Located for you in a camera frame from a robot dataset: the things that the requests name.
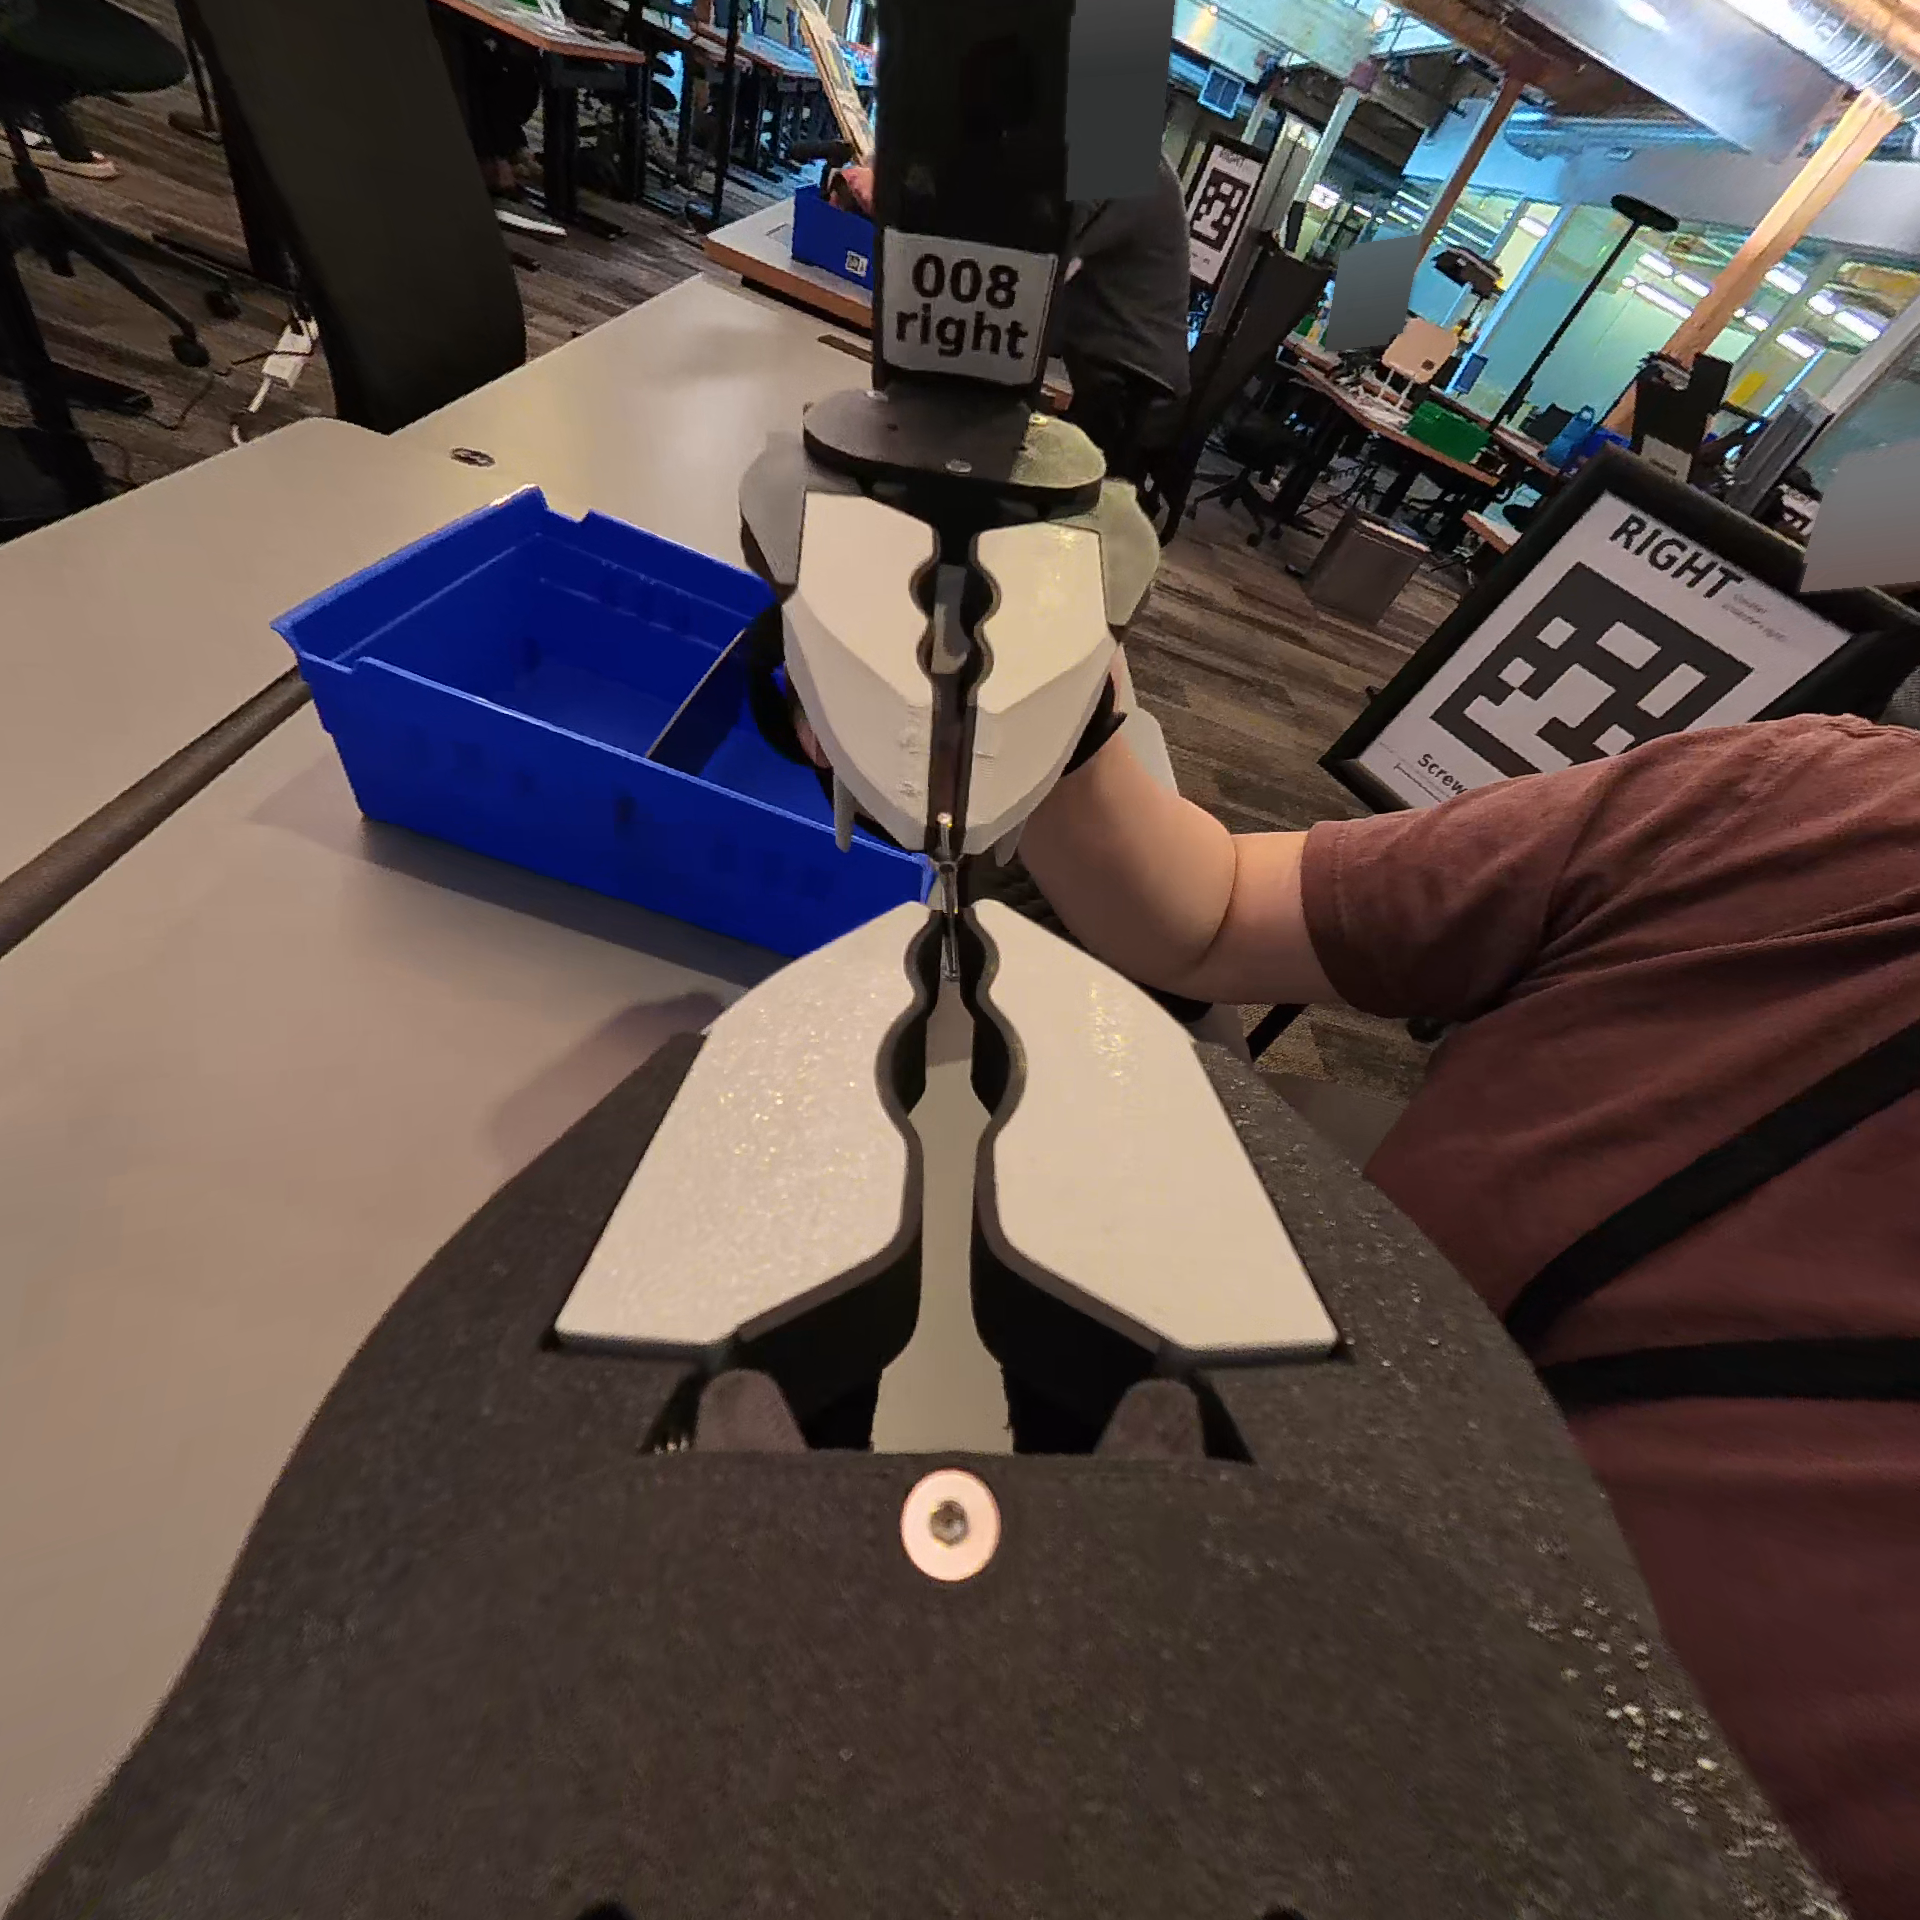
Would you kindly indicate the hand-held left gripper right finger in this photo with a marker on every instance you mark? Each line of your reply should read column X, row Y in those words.
column 1140, row 1184

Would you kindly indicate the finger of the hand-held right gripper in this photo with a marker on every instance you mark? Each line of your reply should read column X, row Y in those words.
column 1042, row 661
column 862, row 645

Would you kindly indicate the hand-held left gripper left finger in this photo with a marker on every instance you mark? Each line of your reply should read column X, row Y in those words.
column 750, row 1170

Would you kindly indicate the small metal bolt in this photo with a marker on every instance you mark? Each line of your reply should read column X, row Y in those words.
column 948, row 900

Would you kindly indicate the blue plastic parts bin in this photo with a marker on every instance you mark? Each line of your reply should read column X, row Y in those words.
column 511, row 704

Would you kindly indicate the person's right forearm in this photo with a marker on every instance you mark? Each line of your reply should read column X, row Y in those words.
column 1171, row 900

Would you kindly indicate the person's right hand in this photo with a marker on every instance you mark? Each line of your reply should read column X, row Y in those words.
column 1110, row 803

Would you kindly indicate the small blue bin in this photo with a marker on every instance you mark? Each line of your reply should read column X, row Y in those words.
column 829, row 241

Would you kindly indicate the small marker sign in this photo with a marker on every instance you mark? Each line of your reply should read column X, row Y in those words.
column 1226, row 211

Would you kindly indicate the grey trash bin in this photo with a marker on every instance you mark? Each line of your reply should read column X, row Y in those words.
column 1365, row 570

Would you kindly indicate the green plastic bin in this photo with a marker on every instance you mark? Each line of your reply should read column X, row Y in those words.
column 1449, row 429

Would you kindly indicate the black framed marker sign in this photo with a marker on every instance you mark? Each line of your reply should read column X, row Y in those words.
column 1620, row 661

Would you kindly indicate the black mesh office chair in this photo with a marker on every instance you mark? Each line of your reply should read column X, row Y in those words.
column 374, row 195

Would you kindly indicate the black floor lamp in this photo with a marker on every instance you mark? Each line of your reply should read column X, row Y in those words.
column 1590, row 300

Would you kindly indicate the white power strip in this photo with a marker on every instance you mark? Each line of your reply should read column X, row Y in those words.
column 284, row 360

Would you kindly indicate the black swivel office chair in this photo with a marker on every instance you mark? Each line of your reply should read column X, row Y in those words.
column 91, row 225

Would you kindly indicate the wooden support post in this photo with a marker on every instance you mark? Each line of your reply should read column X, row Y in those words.
column 1785, row 225

